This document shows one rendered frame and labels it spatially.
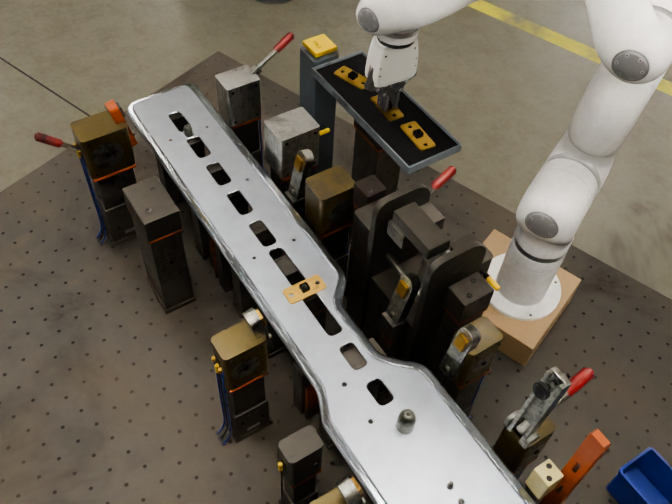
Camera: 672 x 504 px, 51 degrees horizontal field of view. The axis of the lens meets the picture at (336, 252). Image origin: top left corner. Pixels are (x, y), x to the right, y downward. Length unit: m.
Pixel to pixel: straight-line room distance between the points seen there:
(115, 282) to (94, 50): 2.12
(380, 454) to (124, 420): 0.63
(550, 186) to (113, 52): 2.75
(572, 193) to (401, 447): 0.57
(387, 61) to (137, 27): 2.61
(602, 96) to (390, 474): 0.72
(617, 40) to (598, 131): 0.22
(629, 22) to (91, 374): 1.29
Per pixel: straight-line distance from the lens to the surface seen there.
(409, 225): 1.29
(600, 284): 1.96
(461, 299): 1.29
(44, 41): 3.94
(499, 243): 1.83
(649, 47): 1.14
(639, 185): 3.35
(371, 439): 1.26
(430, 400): 1.31
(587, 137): 1.33
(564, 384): 1.13
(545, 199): 1.39
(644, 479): 1.71
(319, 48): 1.72
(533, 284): 1.65
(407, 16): 1.28
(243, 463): 1.57
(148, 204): 1.55
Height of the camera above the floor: 2.15
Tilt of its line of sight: 51 degrees down
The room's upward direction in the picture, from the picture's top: 4 degrees clockwise
